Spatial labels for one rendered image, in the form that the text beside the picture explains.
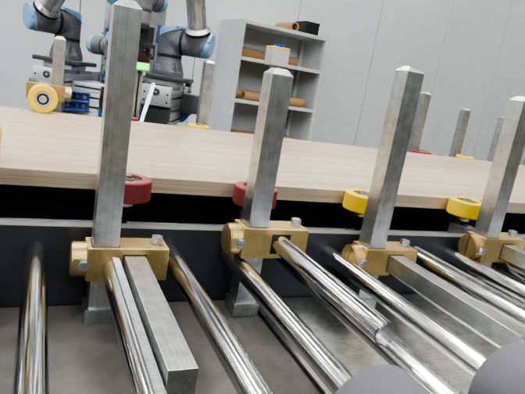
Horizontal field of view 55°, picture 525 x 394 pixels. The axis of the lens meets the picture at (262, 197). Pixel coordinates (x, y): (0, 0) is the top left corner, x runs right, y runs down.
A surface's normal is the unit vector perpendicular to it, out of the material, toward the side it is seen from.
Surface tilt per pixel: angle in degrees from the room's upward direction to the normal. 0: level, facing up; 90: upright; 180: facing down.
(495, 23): 90
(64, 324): 0
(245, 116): 90
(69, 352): 0
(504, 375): 53
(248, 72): 90
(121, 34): 90
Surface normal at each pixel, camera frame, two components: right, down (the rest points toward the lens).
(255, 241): 0.38, 0.27
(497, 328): -0.91, -0.05
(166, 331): 0.16, -0.96
